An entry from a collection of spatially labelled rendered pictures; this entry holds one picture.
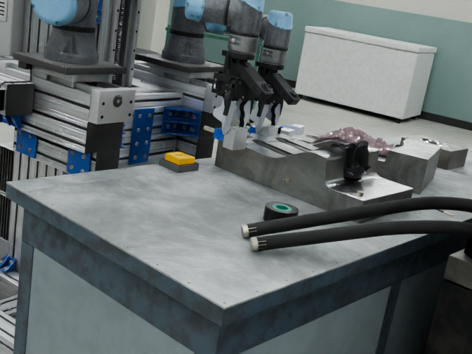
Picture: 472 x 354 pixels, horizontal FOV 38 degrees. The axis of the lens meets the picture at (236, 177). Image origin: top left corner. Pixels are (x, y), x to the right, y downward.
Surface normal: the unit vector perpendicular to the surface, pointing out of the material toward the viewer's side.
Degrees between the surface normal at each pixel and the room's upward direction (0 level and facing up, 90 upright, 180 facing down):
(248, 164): 90
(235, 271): 0
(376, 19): 90
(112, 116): 90
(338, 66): 90
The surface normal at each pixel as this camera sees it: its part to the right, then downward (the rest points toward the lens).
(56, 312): -0.66, 0.11
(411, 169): -0.42, 0.18
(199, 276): 0.15, -0.95
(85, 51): 0.70, 0.00
